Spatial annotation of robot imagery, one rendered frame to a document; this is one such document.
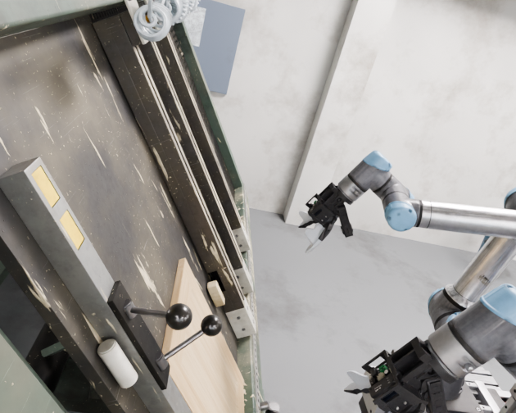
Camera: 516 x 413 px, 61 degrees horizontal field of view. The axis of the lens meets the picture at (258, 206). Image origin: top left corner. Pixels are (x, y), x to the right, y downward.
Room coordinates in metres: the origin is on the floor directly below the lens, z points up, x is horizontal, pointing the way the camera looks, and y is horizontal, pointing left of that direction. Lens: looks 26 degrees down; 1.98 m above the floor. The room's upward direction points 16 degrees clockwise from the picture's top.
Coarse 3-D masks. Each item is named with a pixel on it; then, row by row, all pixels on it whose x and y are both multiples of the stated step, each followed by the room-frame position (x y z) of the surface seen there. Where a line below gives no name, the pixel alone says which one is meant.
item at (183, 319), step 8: (128, 304) 0.51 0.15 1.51; (176, 304) 0.48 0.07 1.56; (184, 304) 0.49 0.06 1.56; (128, 312) 0.51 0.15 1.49; (136, 312) 0.50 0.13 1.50; (144, 312) 0.50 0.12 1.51; (152, 312) 0.49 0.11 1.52; (160, 312) 0.49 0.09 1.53; (168, 312) 0.47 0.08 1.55; (176, 312) 0.47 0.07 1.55; (184, 312) 0.47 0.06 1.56; (168, 320) 0.46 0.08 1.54; (176, 320) 0.46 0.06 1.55; (184, 320) 0.47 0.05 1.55; (176, 328) 0.46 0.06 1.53; (184, 328) 0.47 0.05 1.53
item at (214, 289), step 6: (210, 282) 1.10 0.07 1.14; (216, 282) 1.10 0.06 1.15; (210, 288) 1.08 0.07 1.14; (216, 288) 1.08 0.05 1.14; (210, 294) 1.08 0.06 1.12; (216, 294) 1.08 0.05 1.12; (222, 294) 1.11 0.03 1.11; (216, 300) 1.08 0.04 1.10; (222, 300) 1.08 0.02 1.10; (216, 306) 1.08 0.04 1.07
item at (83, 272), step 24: (24, 168) 0.48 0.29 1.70; (24, 192) 0.47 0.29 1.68; (24, 216) 0.47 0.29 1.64; (48, 216) 0.47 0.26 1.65; (72, 216) 0.52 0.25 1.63; (48, 240) 0.47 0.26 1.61; (72, 264) 0.48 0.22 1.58; (96, 264) 0.51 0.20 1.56; (72, 288) 0.48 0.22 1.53; (96, 288) 0.48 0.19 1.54; (96, 312) 0.48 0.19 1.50; (120, 336) 0.49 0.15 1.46; (144, 384) 0.50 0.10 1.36; (168, 384) 0.54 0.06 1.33; (168, 408) 0.51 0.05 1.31
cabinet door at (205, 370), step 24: (192, 288) 0.91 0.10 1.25; (192, 312) 0.85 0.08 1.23; (168, 336) 0.68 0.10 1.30; (216, 336) 0.93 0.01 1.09; (168, 360) 0.62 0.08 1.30; (192, 360) 0.73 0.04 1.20; (216, 360) 0.86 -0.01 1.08; (192, 384) 0.67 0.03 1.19; (216, 384) 0.79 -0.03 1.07; (240, 384) 0.95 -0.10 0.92; (192, 408) 0.62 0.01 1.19; (216, 408) 0.73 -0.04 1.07; (240, 408) 0.87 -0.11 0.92
